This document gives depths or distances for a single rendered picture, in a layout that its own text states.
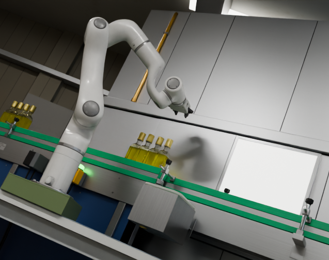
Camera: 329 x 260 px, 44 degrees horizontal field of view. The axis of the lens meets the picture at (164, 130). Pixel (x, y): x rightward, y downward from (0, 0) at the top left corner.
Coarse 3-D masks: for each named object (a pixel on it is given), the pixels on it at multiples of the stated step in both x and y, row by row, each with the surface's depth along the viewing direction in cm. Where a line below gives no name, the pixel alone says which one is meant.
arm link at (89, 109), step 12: (96, 24) 178; (108, 24) 182; (96, 36) 178; (108, 36) 181; (84, 48) 181; (96, 48) 180; (84, 60) 181; (96, 60) 180; (84, 72) 179; (96, 72) 179; (84, 84) 176; (96, 84) 177; (84, 96) 171; (96, 96) 173; (84, 108) 168; (96, 108) 169; (84, 120) 169; (96, 120) 171
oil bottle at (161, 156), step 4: (160, 152) 208; (164, 152) 208; (156, 156) 208; (160, 156) 207; (164, 156) 206; (168, 156) 209; (156, 160) 207; (160, 160) 206; (164, 160) 206; (152, 164) 207; (156, 164) 206; (160, 164) 205; (164, 164) 207
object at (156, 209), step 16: (144, 192) 166; (160, 192) 163; (144, 208) 162; (160, 208) 160; (176, 208) 160; (192, 208) 174; (144, 224) 159; (160, 224) 157; (176, 224) 163; (192, 224) 181; (176, 240) 166
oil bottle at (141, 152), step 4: (140, 148) 214; (144, 148) 213; (148, 148) 214; (136, 152) 214; (140, 152) 213; (144, 152) 212; (136, 156) 213; (140, 156) 212; (144, 156) 211; (136, 160) 211; (140, 160) 210
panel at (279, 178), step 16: (240, 144) 211; (256, 144) 207; (240, 160) 207; (256, 160) 203; (272, 160) 200; (288, 160) 197; (304, 160) 194; (224, 176) 206; (240, 176) 203; (256, 176) 200; (272, 176) 197; (288, 176) 194; (304, 176) 191; (240, 192) 199; (256, 192) 196; (272, 192) 193; (288, 192) 190; (304, 192) 187; (288, 208) 187
